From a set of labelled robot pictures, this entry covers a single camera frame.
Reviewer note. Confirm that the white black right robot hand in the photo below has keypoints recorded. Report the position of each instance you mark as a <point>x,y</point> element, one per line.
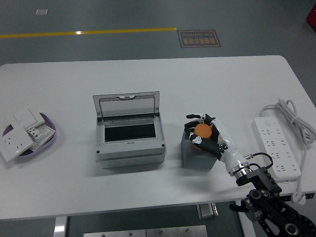
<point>228,143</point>

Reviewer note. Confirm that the orange cylinder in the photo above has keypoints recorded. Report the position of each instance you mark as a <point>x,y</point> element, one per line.
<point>203,132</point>

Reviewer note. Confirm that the grey box with clear lid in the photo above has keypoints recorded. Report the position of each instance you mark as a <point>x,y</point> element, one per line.
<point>128,153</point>

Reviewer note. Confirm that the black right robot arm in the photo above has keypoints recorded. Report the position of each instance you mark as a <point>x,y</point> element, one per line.
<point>261,177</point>

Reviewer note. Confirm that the grey cube with round hole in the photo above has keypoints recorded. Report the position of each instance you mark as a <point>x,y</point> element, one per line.
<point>195,160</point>

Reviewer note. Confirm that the white table leg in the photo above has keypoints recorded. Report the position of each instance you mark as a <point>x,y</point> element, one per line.
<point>247,229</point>
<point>60,227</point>

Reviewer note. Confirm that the brown floor sign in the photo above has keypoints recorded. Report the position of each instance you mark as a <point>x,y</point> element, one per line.
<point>198,38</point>

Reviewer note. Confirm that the red object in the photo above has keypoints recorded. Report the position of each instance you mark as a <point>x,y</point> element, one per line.
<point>311,14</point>

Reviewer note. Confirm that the yellow floor tape line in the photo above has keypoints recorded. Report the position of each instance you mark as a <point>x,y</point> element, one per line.
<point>98,31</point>

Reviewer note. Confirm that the white perforated socket module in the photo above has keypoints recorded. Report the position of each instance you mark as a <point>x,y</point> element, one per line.
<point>44,130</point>

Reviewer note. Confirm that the purple tray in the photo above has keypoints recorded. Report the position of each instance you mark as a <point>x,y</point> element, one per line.
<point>37,154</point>

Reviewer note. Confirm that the white socket plate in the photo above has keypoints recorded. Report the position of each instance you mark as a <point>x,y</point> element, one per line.
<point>14,144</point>

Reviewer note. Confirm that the small metal floor plate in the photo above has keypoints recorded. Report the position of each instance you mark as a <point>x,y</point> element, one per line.
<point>41,11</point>

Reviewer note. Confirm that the grey table bracket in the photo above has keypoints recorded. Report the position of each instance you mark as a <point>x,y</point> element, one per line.
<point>207,211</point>

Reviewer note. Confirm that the metal base plate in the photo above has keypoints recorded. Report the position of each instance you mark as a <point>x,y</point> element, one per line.
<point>148,232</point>

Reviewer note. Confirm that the white switch plate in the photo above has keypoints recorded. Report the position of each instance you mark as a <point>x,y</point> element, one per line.
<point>24,117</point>

